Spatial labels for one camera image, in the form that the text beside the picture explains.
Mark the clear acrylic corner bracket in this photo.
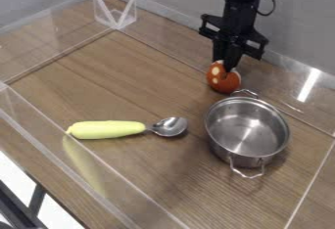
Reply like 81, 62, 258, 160
93, 0, 137, 30

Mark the clear acrylic enclosure wall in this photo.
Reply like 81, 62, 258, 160
0, 0, 335, 229

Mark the spoon with yellow handle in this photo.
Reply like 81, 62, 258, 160
65, 116, 188, 140

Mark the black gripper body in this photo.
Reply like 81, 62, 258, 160
198, 2, 268, 60

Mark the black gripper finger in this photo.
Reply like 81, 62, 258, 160
224, 44, 242, 72
212, 39, 226, 61

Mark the dark metal table frame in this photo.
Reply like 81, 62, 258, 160
0, 180, 47, 229

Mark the silver pot with handles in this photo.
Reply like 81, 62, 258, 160
204, 89, 290, 179

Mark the toy mushroom red cap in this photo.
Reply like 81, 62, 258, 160
205, 60, 241, 94

